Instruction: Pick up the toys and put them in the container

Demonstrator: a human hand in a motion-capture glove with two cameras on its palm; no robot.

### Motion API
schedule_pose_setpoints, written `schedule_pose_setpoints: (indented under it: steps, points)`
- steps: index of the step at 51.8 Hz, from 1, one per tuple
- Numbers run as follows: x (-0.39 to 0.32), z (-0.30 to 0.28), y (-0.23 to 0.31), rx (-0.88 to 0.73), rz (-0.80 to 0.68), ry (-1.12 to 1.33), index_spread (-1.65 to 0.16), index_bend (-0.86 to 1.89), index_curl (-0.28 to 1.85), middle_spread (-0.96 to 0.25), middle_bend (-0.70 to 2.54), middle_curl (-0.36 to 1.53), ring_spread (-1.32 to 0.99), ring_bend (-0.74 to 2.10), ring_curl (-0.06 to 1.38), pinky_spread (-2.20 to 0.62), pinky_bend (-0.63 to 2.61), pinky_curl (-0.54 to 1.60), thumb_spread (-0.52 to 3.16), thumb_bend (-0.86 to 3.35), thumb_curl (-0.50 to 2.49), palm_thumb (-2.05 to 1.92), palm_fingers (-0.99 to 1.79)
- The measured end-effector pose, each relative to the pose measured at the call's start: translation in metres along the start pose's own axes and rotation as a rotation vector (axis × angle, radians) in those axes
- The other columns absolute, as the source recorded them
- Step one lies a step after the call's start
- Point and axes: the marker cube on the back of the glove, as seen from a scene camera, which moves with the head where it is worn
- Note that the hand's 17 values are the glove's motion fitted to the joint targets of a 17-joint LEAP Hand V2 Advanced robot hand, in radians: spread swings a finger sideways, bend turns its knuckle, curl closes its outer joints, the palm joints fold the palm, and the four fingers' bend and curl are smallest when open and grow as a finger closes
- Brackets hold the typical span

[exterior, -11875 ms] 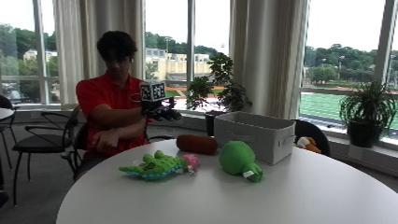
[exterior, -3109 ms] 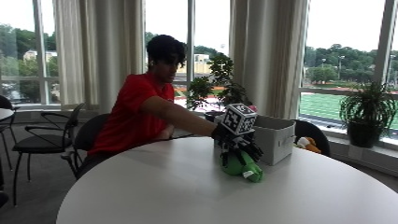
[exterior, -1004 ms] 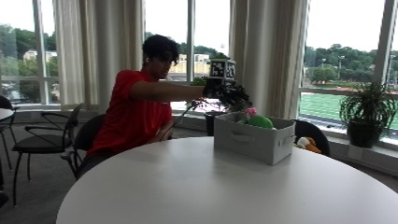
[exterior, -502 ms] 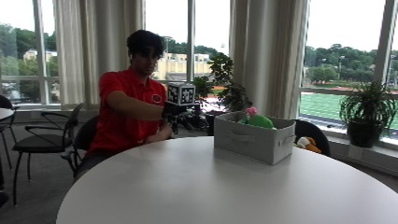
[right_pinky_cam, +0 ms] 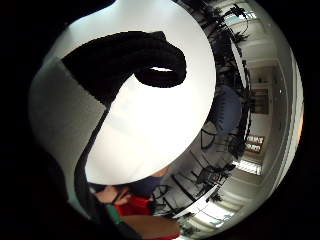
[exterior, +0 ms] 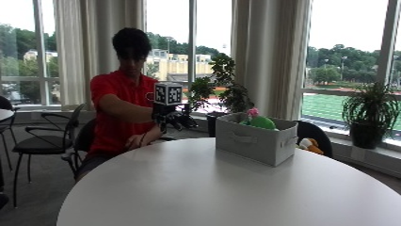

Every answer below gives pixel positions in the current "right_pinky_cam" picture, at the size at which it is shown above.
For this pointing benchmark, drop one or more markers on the blue office chair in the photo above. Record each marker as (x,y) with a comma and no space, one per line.
(228,108)

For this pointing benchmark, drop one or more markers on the black tripod stand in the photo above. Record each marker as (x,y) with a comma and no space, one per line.
(238,16)

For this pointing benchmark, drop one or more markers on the the person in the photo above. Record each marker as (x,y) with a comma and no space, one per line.
(133,206)

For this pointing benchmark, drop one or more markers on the black frame chair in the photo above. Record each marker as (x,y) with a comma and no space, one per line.
(208,138)
(208,175)

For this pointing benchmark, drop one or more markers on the dark framed wall picture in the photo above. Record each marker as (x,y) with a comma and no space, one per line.
(260,100)

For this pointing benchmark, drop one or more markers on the red framed wall sign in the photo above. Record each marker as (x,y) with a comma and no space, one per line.
(255,144)

